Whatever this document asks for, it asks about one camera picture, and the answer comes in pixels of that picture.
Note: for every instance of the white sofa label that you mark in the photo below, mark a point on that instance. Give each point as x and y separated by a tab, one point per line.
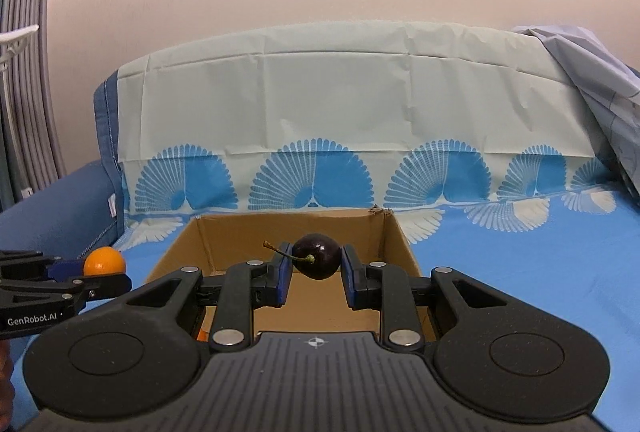
113	206

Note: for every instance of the person's left forearm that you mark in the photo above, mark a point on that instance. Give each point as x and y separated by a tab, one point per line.
5	387

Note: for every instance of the brown cardboard box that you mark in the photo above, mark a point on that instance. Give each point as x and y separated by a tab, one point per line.
240	237

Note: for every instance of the blue fan print cloth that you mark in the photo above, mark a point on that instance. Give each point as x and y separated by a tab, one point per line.
350	112

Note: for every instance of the white plastic rack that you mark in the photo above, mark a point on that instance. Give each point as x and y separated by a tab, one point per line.
15	40

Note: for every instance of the grey pleated curtain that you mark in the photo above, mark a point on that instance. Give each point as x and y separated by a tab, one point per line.
25	112

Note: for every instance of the grey blue crumpled cloth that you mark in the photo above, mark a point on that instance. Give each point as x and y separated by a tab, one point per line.
600	77

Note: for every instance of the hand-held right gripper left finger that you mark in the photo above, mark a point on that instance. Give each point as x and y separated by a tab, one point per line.
284	279

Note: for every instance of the dark cherry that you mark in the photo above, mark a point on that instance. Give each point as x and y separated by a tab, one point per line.
320	254

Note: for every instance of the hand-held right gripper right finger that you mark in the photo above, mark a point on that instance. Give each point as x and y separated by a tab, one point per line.
349	279

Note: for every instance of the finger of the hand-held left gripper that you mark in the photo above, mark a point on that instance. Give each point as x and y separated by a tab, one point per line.
107	286
65	269

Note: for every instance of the small orange tangerine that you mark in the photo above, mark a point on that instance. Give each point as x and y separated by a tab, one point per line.
104	260

